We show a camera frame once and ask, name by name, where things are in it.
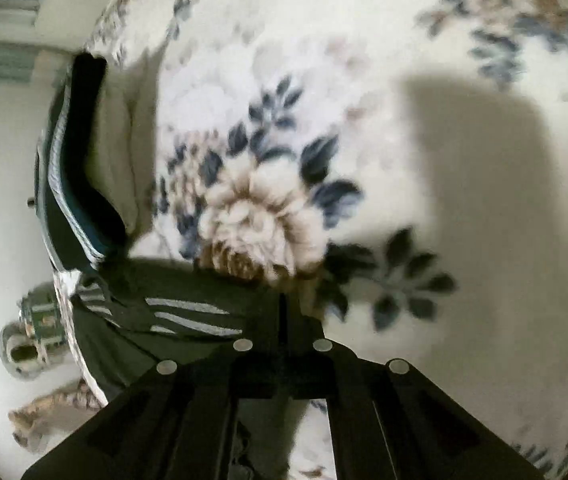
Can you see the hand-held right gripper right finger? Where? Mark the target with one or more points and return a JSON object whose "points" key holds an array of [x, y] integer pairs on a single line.
{"points": [[309, 365]]}

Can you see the grey shoe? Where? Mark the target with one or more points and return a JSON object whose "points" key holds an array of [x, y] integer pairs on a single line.
{"points": [[21, 352], [39, 310]]}

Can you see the floral bed blanket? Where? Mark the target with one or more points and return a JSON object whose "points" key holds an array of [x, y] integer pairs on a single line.
{"points": [[344, 135]]}

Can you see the brown patterned cloth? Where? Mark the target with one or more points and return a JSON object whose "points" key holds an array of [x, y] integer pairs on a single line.
{"points": [[49, 410]]}

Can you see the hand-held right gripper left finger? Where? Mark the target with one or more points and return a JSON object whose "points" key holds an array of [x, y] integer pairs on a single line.
{"points": [[259, 360]]}

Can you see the dark green striped pants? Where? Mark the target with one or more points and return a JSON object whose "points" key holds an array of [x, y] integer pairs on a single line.
{"points": [[114, 340]]}

